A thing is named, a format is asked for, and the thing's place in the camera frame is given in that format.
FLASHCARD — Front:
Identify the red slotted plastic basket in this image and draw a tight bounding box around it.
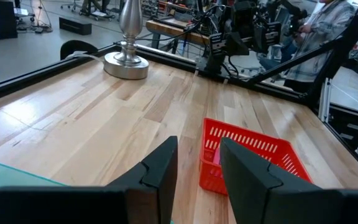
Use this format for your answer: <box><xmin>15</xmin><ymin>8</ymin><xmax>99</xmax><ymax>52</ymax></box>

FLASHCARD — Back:
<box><xmin>199</xmin><ymin>117</ymin><xmax>313</xmax><ymax>196</ymax></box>

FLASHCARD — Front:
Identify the silver table lamp white shade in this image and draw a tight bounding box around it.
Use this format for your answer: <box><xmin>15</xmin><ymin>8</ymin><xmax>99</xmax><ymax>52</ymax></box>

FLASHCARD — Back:
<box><xmin>103</xmin><ymin>0</ymin><xmax>150</xmax><ymax>80</ymax></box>

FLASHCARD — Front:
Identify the person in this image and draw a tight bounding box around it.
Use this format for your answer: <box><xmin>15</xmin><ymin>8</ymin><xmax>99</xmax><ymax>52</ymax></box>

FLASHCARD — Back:
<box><xmin>283</xmin><ymin>0</ymin><xmax>357</xmax><ymax>94</ymax></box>

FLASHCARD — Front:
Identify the pink eraser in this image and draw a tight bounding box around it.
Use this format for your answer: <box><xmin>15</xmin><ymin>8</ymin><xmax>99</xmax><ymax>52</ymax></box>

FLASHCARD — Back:
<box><xmin>212</xmin><ymin>147</ymin><xmax>222</xmax><ymax>166</ymax></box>

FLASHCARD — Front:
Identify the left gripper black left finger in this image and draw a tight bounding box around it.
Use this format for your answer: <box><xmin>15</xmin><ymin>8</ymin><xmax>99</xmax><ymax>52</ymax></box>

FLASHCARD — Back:
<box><xmin>107</xmin><ymin>136</ymin><xmax>179</xmax><ymax>224</ymax></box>

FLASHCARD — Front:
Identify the black frame clamp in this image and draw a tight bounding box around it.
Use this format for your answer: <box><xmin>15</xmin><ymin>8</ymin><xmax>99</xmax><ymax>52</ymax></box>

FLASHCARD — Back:
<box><xmin>60</xmin><ymin>39</ymin><xmax>99</xmax><ymax>61</ymax></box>

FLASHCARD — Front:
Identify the background wooden table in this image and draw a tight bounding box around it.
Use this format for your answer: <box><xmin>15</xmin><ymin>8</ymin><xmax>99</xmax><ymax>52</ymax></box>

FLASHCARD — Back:
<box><xmin>145</xmin><ymin>18</ymin><xmax>213</xmax><ymax>57</ymax></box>

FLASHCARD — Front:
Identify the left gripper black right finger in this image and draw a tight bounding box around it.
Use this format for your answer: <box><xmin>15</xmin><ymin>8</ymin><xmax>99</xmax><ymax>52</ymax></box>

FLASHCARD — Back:
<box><xmin>219</xmin><ymin>138</ymin><xmax>344</xmax><ymax>224</ymax></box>

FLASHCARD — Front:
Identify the green translucent plastic bin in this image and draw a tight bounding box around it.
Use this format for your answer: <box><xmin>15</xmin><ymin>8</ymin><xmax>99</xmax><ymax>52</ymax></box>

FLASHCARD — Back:
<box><xmin>0</xmin><ymin>157</ymin><xmax>67</xmax><ymax>194</ymax></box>

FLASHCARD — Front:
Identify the black cable to arm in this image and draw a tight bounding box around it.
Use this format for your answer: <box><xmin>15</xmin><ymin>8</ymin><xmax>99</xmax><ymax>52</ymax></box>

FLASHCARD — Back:
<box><xmin>135</xmin><ymin>21</ymin><xmax>204</xmax><ymax>43</ymax></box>

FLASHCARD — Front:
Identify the silver aluminium bar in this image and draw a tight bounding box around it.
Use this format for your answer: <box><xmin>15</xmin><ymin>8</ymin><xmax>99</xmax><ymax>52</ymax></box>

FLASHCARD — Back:
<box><xmin>318</xmin><ymin>77</ymin><xmax>333</xmax><ymax>123</ymax></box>

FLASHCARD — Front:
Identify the white lamp cord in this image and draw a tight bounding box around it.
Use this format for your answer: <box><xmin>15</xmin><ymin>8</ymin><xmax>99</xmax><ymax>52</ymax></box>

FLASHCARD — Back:
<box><xmin>64</xmin><ymin>50</ymin><xmax>107</xmax><ymax>63</ymax></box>

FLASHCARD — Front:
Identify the black floor box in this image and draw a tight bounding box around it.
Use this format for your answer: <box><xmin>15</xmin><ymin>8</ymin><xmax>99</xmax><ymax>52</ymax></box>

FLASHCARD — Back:
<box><xmin>58</xmin><ymin>17</ymin><xmax>93</xmax><ymax>36</ymax></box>

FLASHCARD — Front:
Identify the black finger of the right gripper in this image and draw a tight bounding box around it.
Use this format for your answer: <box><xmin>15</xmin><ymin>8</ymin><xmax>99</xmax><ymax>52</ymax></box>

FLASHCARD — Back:
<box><xmin>209</xmin><ymin>32</ymin><xmax>226</xmax><ymax>53</ymax></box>
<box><xmin>226</xmin><ymin>30</ymin><xmax>250</xmax><ymax>57</ymax></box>

